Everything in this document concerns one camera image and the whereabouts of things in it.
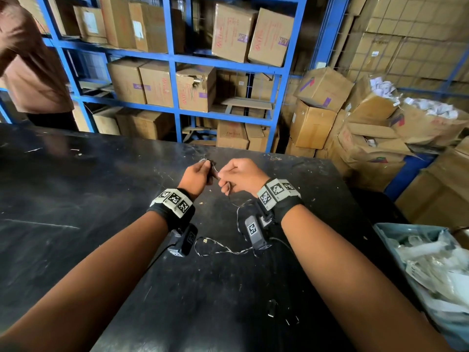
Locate person's left forearm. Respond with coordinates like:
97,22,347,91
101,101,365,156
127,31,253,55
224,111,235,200
0,210,170,352

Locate heap of clear plastic bags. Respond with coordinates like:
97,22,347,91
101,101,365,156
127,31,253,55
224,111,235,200
388,230,469,317

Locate pile of open cardboard boxes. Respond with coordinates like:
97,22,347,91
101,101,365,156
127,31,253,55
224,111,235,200
285,67,469,231

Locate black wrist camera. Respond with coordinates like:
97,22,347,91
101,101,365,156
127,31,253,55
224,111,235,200
168,223,198,258
244,215,273,251

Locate person's left hand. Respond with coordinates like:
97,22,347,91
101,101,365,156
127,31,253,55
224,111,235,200
178,159,220,201

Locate black camera cable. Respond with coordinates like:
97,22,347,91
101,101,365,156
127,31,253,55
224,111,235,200
146,243,177,272
269,236,295,255

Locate person's right hand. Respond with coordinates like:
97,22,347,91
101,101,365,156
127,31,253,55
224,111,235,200
218,158,270,198

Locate blue metal shelf rack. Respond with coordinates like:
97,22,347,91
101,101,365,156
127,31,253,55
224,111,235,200
0,0,352,154

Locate blue plastic crate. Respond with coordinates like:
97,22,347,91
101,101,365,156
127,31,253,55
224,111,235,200
384,153,438,202

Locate stack of closed cardboard boxes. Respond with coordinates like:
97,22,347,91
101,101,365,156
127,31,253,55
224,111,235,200
16,0,295,152

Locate pile of white paper scraps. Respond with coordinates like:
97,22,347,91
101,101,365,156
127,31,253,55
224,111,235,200
369,77,401,106
403,97,461,120

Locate wooden pallet board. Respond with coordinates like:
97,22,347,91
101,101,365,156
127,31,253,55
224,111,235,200
221,97,275,115

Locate thin twisted wire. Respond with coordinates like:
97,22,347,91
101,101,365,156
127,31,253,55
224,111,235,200
193,157,265,258

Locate wire mesh cage with boxes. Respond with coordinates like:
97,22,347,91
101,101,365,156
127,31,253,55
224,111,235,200
311,0,469,103

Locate person's right forearm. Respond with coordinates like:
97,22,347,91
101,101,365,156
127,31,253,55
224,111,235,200
280,204,453,352

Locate black wristband with marker tags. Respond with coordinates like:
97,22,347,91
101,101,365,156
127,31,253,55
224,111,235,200
148,188,196,231
256,178,304,224

